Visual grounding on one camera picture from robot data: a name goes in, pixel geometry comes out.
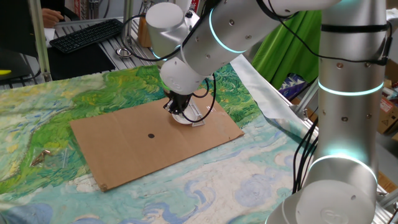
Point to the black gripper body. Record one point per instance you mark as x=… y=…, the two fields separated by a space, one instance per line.
x=181 y=99

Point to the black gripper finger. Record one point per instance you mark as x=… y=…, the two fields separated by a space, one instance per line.
x=182 y=109
x=171 y=107

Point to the white plate with floral print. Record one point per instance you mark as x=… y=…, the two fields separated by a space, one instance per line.
x=182 y=119

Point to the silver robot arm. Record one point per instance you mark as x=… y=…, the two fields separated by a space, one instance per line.
x=345 y=124

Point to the person's bare hand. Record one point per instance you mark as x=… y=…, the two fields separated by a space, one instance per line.
x=51 y=17

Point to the clear plastic triangular stand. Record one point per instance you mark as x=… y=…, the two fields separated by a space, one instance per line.
x=199 y=119

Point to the brown cardboard sheet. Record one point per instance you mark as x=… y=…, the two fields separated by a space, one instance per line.
x=124 y=155

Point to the small round metal dish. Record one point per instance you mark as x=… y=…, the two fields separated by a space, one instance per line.
x=124 y=53

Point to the brown cardboard box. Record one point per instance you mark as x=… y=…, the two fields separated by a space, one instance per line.
x=143 y=34

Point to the painted landscape tablecloth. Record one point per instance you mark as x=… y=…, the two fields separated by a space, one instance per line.
x=217 y=186

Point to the black mouse pad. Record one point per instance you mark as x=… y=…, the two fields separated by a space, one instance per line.
x=81 y=63

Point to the bright green cloth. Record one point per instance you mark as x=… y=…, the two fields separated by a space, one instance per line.
x=280 y=56

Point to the blue patterned bag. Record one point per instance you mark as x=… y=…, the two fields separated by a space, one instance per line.
x=290 y=85

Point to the black computer keyboard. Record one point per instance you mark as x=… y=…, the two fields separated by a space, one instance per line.
x=87 y=35

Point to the plastic bag of brass screws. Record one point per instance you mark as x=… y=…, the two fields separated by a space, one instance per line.
x=40 y=157

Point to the white paper sheet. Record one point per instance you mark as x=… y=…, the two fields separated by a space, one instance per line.
x=49 y=35

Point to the small yellow object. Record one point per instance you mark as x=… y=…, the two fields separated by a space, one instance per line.
x=4 y=72

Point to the black computer monitor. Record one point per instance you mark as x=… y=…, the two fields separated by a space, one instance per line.
x=15 y=28

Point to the cardboard box with red label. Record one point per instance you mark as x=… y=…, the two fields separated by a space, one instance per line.
x=388 y=118

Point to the aluminium frame post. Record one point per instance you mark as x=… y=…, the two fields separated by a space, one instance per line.
x=38 y=40
x=127 y=21

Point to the aluminium frame strut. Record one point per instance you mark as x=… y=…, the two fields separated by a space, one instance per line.
x=306 y=96

